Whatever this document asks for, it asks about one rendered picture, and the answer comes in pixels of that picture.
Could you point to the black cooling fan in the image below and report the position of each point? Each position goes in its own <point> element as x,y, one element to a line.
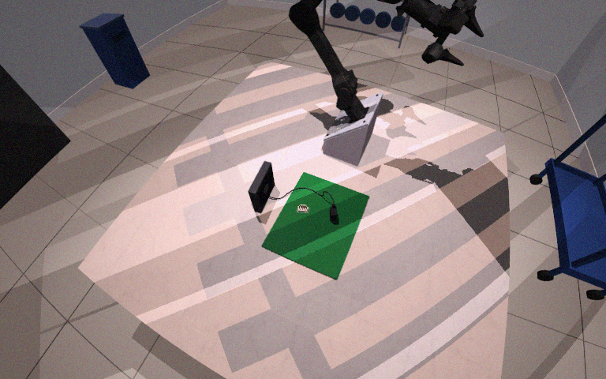
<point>262,186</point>

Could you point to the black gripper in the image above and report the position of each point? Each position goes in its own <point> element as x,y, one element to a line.
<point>435,51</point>

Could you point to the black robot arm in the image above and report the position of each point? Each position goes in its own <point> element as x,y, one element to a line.
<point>305,17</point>

